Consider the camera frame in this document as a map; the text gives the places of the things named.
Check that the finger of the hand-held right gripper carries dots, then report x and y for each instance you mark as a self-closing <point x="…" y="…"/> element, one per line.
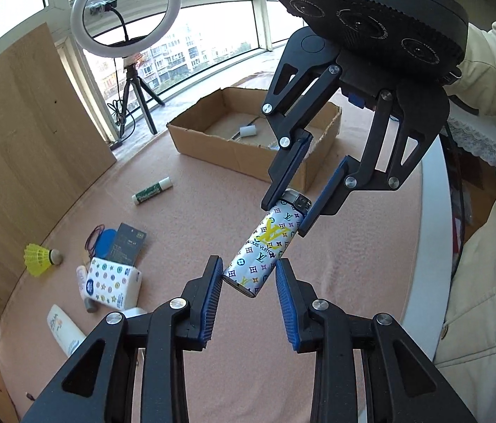
<point x="325" y="196"/>
<point x="290" y="165"/>

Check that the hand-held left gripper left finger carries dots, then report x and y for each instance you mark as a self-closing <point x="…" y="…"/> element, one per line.
<point x="212" y="302"/>

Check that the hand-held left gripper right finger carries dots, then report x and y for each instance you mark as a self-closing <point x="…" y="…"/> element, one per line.
<point x="287" y="313"/>

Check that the white patterned lighter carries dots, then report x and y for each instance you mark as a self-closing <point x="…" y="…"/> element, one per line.
<point x="265" y="246"/>

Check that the cardboard box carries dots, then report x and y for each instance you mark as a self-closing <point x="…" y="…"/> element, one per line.
<point x="212" y="145"/>

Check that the black packet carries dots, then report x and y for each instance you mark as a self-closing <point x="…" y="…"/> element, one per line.
<point x="127" y="244"/>

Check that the star printed tissue pack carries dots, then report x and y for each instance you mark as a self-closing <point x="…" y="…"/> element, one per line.
<point x="111" y="282"/>

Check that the blue round case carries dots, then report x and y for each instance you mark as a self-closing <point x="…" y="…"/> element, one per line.
<point x="105" y="242"/>

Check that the green white lip balm stick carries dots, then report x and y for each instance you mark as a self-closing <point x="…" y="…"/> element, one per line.
<point x="151" y="191"/>

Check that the small white bottle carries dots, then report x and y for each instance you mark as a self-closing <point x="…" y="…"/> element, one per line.
<point x="81" y="278"/>

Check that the white blue lotion tube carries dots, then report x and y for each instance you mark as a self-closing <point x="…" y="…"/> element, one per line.
<point x="64" y="328"/>

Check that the yellow shuttlecock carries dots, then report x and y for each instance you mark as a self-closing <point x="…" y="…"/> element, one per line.
<point x="36" y="259"/>

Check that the person's right forearm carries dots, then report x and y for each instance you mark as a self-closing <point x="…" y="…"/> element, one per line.
<point x="494" y="66"/>

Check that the white lace cloth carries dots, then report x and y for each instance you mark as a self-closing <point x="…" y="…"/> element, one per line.
<point x="481" y="141"/>

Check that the black tripod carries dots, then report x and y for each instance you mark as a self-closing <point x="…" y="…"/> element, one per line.
<point x="135" y="80"/>

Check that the person's cream jacket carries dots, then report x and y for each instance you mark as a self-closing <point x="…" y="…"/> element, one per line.
<point x="494" y="273"/>

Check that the light wooden board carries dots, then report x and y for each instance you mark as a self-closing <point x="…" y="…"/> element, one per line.
<point x="32" y="141"/>

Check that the black webcam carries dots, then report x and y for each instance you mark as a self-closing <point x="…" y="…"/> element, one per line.
<point x="100" y="7"/>

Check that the white wall charger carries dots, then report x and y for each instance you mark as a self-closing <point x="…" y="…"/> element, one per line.
<point x="248" y="131"/>

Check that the white window frame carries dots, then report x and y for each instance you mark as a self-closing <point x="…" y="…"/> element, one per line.
<point x="262" y="22"/>

